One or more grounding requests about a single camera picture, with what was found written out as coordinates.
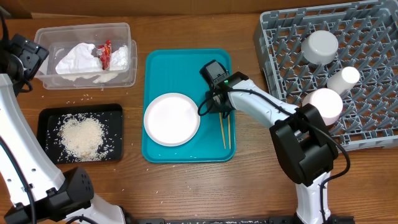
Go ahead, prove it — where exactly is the white napkin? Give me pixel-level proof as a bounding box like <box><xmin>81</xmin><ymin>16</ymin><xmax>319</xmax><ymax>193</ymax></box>
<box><xmin>55</xmin><ymin>42</ymin><xmax>103</xmax><ymax>82</ymax></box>
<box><xmin>93</xmin><ymin>45</ymin><xmax>129</xmax><ymax>83</ymax></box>

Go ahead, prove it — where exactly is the large white plate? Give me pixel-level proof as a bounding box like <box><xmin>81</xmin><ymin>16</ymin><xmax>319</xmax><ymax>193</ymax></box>
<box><xmin>144</xmin><ymin>93</ymin><xmax>200</xmax><ymax>147</ymax></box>

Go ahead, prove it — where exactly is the red sauce packet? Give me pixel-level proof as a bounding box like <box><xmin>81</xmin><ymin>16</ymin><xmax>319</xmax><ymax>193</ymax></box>
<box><xmin>96</xmin><ymin>40</ymin><xmax>112</xmax><ymax>70</ymax></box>

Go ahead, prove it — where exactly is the pile of white rice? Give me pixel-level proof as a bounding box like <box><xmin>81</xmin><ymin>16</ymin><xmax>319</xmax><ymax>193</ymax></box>
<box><xmin>48</xmin><ymin>113</ymin><xmax>119</xmax><ymax>162</ymax></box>

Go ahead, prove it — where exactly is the small pink bowl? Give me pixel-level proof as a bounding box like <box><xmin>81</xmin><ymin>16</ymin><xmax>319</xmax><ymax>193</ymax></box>
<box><xmin>302</xmin><ymin>88</ymin><xmax>343</xmax><ymax>126</ymax></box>

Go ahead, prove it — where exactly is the grey-green bowl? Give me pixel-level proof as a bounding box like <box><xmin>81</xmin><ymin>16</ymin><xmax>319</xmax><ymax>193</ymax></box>
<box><xmin>301</xmin><ymin>30</ymin><xmax>339</xmax><ymax>65</ymax></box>

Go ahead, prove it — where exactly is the white cup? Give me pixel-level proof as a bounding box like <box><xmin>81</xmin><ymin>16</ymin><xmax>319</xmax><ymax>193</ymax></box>
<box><xmin>326</xmin><ymin>67</ymin><xmax>360</xmax><ymax>96</ymax></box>

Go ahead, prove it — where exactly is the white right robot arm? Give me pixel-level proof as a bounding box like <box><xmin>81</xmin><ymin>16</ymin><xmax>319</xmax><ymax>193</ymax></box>
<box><xmin>200</xmin><ymin>60</ymin><xmax>354</xmax><ymax>223</ymax></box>

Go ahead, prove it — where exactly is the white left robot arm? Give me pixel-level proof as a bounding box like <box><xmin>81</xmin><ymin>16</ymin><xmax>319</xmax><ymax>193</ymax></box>
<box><xmin>1</xmin><ymin>18</ymin><xmax>136</xmax><ymax>223</ymax></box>

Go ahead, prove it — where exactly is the clear plastic waste bin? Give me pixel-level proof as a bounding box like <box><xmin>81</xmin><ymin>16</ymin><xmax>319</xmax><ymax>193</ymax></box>
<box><xmin>35</xmin><ymin>22</ymin><xmax>137</xmax><ymax>90</ymax></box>

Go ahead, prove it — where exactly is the black food waste tray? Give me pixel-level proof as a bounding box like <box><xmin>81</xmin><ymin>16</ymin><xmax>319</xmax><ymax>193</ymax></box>
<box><xmin>36</xmin><ymin>103</ymin><xmax>124</xmax><ymax>165</ymax></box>

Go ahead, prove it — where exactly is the grey dishwasher rack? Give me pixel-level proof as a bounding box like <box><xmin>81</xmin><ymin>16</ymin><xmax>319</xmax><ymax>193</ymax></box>
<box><xmin>254</xmin><ymin>1</ymin><xmax>397</xmax><ymax>151</ymax></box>

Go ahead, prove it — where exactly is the teal serving tray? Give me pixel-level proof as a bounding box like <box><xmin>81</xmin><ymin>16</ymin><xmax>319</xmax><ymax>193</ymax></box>
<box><xmin>142</xmin><ymin>49</ymin><xmax>236</xmax><ymax>163</ymax></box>

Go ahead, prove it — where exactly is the white napkin in bin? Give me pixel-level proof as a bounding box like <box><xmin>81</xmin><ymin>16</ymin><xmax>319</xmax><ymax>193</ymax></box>
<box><xmin>93</xmin><ymin>45</ymin><xmax>129</xmax><ymax>83</ymax></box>

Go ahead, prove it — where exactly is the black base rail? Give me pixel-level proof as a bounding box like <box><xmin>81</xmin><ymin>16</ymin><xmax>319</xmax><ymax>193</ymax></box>
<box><xmin>136</xmin><ymin>215</ymin><xmax>355</xmax><ymax>224</ymax></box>

